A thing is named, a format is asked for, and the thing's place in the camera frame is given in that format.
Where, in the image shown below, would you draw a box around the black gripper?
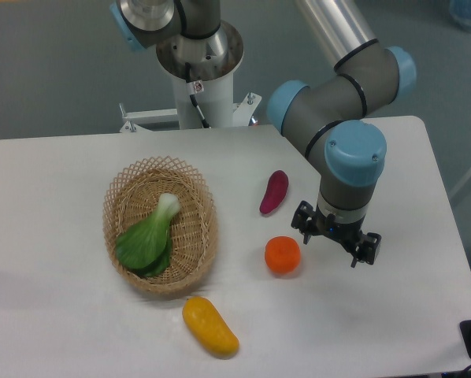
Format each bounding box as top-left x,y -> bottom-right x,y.
291,201 -> 382,269

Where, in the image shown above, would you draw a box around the orange fruit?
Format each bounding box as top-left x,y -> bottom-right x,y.
265,236 -> 301,274

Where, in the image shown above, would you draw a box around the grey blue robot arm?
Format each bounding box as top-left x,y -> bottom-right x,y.
110,1 -> 417,264

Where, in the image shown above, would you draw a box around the purple sweet potato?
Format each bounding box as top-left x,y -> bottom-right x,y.
259,170 -> 289,215

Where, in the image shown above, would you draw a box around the yellow mango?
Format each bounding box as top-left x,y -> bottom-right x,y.
182,296 -> 239,358

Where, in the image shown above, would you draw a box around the green bok choy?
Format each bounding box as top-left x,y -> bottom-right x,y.
116,193 -> 180,277

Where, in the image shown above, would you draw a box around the woven wicker basket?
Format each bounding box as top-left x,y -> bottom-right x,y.
103,156 -> 218,297

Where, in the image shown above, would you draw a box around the black cable on pedestal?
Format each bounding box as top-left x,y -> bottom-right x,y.
184,61 -> 212,129

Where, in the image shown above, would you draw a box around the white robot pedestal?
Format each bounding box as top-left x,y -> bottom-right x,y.
120,21 -> 262,133

